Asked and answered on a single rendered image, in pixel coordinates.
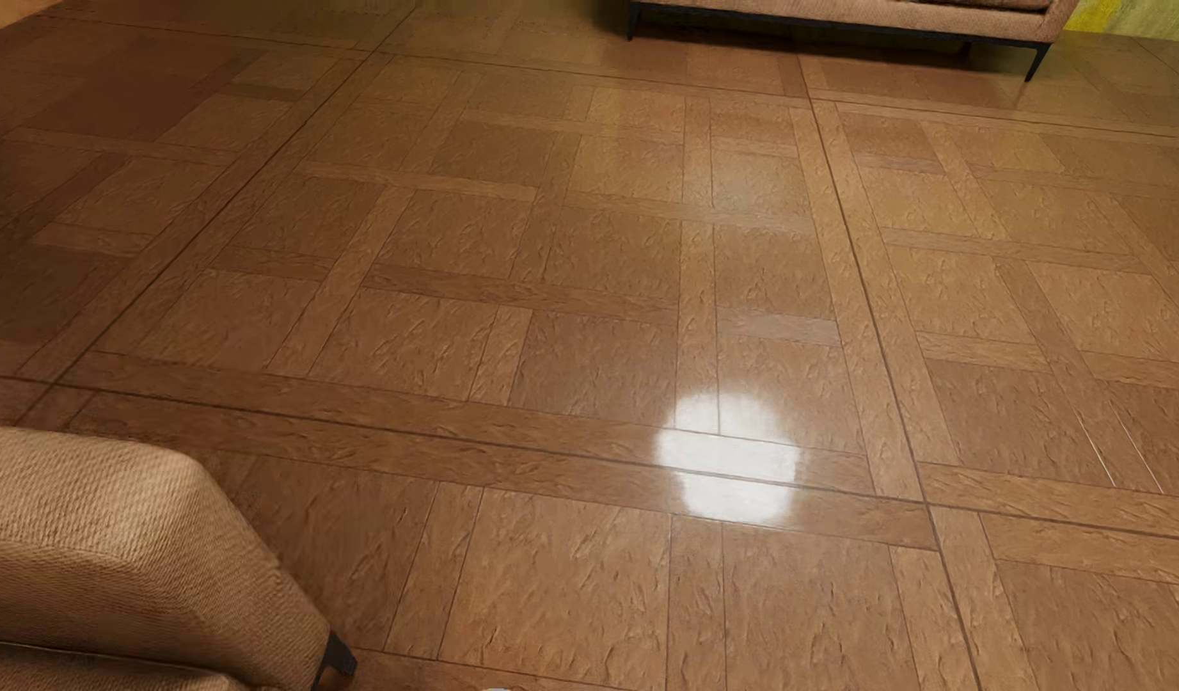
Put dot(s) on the tan fabric sofa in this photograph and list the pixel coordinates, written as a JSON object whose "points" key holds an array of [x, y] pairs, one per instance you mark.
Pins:
{"points": [[867, 14], [100, 566]]}

